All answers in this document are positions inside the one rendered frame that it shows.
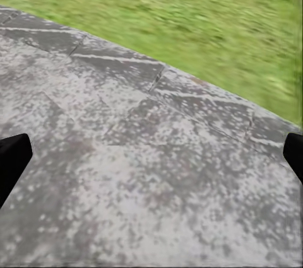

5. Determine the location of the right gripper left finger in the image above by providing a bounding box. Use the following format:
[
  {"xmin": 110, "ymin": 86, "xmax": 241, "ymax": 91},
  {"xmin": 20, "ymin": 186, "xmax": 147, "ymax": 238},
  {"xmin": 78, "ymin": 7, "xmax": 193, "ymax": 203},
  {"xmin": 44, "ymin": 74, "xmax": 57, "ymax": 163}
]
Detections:
[{"xmin": 0, "ymin": 133, "xmax": 33, "ymax": 208}]

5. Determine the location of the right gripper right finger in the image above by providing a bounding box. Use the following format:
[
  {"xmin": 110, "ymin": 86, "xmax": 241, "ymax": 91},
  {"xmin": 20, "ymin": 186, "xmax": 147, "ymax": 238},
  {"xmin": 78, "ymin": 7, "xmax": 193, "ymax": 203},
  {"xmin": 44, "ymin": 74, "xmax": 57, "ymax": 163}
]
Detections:
[{"xmin": 283, "ymin": 133, "xmax": 303, "ymax": 184}]

